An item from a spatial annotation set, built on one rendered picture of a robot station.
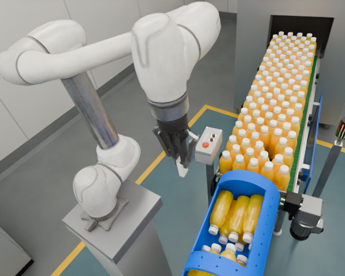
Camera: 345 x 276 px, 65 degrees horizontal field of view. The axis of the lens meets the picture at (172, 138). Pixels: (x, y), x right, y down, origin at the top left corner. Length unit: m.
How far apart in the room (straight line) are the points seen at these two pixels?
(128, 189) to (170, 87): 0.98
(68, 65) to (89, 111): 0.40
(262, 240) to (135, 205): 0.61
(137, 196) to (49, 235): 1.58
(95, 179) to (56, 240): 1.65
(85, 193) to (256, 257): 0.72
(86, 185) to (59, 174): 2.07
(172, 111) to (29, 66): 0.45
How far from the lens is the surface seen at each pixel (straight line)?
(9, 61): 0.94
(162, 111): 0.59
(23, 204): 3.23
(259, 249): 1.14
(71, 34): 1.04
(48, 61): 0.82
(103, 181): 1.23
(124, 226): 1.35
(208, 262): 1.06
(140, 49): 0.52
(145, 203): 1.38
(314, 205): 1.67
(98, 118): 1.17
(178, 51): 0.52
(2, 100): 3.39
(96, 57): 0.76
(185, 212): 2.57
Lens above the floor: 2.22
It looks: 44 degrees down
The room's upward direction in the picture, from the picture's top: 10 degrees counter-clockwise
